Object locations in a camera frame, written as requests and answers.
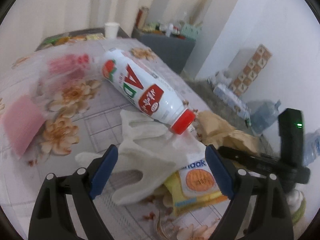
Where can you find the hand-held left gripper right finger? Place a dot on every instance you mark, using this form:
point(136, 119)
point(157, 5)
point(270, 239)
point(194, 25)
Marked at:
point(220, 172)

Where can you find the large blue water jug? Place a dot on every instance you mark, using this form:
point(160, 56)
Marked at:
point(265, 117)

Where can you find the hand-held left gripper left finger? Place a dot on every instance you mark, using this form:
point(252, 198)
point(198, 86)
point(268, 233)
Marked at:
point(103, 172)

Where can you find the checkered cardboard box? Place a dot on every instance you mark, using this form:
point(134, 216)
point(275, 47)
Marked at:
point(250, 71)

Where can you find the green pen holder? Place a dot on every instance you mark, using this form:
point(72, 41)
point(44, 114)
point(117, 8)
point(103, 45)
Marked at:
point(191, 31)

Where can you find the cream curtain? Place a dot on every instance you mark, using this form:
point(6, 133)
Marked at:
point(75, 2)

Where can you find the small white bottle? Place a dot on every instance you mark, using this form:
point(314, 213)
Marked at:
point(171, 30)

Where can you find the white paper cup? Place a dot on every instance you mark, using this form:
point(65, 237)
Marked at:
point(111, 30)

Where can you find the white glove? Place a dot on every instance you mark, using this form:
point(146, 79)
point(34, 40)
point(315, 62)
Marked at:
point(150, 155)

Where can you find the pink packet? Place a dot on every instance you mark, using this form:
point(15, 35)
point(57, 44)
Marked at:
point(23, 122)

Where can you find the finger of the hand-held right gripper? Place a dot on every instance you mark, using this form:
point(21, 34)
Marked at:
point(247, 158)

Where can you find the row of snack packets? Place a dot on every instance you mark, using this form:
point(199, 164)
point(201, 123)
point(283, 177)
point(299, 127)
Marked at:
point(82, 36)

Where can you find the brown paper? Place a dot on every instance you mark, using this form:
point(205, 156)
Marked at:
point(225, 132)

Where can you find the clear plastic bag pink print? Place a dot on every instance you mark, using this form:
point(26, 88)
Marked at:
point(70, 72)

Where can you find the person's right hand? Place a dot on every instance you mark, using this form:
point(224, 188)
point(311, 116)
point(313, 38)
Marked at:
point(295, 197)

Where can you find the floral checked tablecloth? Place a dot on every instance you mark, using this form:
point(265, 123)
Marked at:
point(100, 120)

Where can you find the grey cabinet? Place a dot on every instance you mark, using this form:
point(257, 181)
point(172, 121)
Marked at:
point(170, 50)

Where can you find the yellow snack packet orange circle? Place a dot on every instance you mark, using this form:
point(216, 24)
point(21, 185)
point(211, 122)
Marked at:
point(200, 180)

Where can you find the white plastic bag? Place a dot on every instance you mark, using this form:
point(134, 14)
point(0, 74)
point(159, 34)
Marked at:
point(220, 77)

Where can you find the white milk bottle red cap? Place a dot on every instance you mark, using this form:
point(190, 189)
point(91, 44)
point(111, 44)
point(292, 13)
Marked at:
point(142, 90)

